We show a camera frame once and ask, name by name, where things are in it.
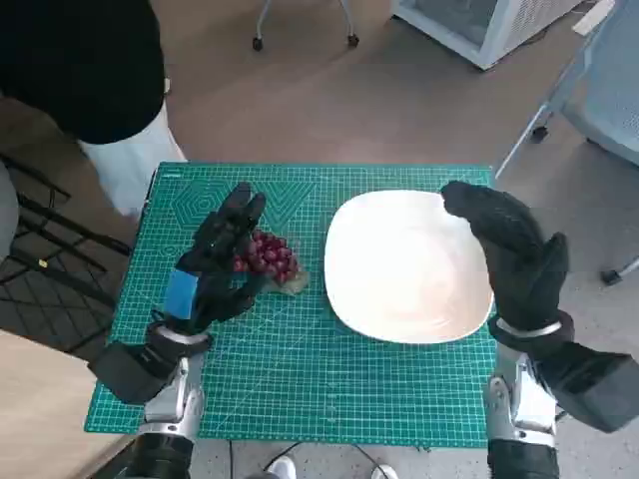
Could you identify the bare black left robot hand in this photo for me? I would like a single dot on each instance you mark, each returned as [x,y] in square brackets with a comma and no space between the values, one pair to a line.
[219,279]

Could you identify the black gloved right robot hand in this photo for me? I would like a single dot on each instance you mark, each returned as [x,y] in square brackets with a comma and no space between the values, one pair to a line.
[519,259]

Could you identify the red toy grape bunch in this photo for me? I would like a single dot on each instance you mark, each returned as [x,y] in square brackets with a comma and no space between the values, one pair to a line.
[272,254]

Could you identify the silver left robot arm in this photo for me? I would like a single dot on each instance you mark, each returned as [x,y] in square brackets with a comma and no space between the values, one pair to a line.
[175,399]

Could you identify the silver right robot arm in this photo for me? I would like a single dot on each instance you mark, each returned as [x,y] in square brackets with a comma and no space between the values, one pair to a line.
[524,414]

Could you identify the white square plate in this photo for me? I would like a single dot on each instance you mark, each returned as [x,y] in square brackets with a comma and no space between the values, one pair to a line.
[399,269]

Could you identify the green cutting mat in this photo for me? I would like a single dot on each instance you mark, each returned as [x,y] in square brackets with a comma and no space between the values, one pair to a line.
[299,359]

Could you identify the black metal rack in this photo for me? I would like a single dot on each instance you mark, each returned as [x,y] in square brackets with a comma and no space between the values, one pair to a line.
[60,299]

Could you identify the pale blue mesh chair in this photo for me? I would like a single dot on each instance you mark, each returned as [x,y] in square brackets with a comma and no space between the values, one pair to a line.
[614,100]

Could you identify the white shoe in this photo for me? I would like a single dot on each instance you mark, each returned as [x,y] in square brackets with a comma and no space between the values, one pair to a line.
[282,469]
[384,471]

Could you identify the grey rounded seat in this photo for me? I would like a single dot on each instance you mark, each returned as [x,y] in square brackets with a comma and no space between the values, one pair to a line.
[6,209]

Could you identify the light wooden desk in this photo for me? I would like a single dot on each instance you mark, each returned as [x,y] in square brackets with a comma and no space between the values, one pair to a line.
[35,414]

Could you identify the white perforated cabinet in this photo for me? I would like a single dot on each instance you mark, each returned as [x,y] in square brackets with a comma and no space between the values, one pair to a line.
[504,30]

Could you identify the grey chair legs with casters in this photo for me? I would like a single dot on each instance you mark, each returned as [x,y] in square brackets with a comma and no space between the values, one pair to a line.
[257,44]

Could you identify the white power strip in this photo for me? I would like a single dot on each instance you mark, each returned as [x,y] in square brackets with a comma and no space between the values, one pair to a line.
[594,17]

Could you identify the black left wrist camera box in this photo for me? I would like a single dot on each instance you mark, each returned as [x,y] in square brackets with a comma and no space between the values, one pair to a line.
[125,371]

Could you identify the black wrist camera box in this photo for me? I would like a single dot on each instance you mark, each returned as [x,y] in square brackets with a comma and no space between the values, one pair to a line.
[125,371]
[594,389]

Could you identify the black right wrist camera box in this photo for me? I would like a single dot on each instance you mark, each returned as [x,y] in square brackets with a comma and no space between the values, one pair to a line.
[594,389]

